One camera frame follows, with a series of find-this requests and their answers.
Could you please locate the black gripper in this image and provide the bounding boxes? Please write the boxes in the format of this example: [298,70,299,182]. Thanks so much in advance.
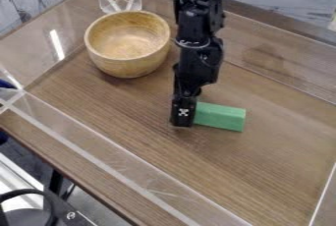
[171,38,223,127]

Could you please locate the green rectangular block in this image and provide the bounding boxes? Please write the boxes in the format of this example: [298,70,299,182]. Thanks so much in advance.
[195,102,247,132]

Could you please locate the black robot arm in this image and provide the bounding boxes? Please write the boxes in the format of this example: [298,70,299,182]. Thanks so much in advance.
[171,0,226,127]

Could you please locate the light brown wooden bowl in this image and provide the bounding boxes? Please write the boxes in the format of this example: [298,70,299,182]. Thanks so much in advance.
[84,11,171,79]

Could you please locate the black table leg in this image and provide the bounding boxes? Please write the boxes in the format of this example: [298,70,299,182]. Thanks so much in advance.
[48,170,64,195]

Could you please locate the blue object at edge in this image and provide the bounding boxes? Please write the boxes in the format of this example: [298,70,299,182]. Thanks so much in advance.
[0,79,16,89]

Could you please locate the clear acrylic tray wall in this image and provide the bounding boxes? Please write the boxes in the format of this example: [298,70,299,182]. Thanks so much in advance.
[0,0,336,226]

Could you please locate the clear acrylic corner bracket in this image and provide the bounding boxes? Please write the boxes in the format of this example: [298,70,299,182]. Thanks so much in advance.
[99,0,142,14]

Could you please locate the black cable loop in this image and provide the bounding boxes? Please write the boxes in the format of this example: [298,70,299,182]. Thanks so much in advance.
[0,188,62,226]

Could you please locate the black metal base plate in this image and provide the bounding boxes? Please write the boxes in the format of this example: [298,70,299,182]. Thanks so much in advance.
[44,197,98,226]

